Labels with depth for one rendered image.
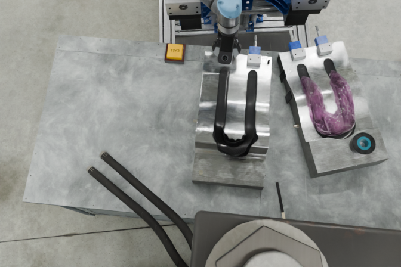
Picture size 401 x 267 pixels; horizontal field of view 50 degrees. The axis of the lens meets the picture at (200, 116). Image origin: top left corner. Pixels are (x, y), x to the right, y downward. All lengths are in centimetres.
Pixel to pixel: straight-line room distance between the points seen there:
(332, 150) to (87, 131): 92
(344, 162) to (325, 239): 119
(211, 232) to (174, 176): 124
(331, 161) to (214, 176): 42
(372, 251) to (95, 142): 140
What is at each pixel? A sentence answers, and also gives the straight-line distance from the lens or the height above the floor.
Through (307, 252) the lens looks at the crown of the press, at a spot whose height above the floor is 204.
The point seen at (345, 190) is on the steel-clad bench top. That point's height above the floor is 80.
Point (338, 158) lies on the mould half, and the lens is 161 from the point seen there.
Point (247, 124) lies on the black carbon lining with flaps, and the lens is 157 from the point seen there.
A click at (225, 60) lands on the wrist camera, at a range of 152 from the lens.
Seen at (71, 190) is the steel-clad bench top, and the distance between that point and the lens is 171.
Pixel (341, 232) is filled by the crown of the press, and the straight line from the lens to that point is 43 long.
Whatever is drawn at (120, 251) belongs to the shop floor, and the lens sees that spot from 247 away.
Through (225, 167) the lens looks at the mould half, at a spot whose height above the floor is 86.
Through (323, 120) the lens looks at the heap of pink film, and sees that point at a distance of 165.
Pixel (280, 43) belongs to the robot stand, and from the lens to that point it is 252.
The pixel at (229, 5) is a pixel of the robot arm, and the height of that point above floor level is 126.
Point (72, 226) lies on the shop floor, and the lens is 254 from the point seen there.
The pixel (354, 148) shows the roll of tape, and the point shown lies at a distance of 159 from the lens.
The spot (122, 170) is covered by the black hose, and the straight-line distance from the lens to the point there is 162.
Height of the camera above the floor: 242
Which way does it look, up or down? 72 degrees down
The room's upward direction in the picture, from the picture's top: 5 degrees counter-clockwise
